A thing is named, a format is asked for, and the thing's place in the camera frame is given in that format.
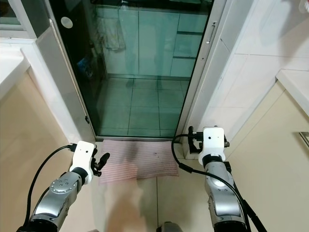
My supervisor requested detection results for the dark glass sliding door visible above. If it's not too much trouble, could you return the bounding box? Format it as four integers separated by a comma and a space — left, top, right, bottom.
48, 0, 227, 141

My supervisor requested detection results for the hanging light towel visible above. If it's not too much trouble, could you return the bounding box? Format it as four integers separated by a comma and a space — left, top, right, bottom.
98, 7, 126, 51

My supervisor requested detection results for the grey right robot foot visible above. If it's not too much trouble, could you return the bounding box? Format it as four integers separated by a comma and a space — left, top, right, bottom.
157, 221, 182, 232

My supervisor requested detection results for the white framed window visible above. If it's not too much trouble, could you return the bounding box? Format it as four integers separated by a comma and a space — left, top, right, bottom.
0, 0, 25, 30

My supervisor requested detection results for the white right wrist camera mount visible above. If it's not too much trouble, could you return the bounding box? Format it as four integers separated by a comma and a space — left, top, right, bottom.
198, 127, 227, 167

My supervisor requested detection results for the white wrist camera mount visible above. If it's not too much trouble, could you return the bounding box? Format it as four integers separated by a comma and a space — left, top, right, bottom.
69, 141, 96, 185
198, 127, 227, 167

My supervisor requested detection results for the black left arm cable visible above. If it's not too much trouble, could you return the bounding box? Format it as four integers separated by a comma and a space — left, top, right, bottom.
35, 143, 79, 228

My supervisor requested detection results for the round white door sticker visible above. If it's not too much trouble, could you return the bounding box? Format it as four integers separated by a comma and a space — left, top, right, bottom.
60, 16, 73, 29

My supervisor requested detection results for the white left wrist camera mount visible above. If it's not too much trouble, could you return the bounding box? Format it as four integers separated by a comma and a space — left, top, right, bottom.
69, 141, 96, 185

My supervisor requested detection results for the silver cabinet handle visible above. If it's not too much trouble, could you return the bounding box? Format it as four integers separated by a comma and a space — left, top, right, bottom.
298, 131, 309, 145

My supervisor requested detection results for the silver sliding door handle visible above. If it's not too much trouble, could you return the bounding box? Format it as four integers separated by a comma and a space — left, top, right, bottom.
206, 21, 217, 45

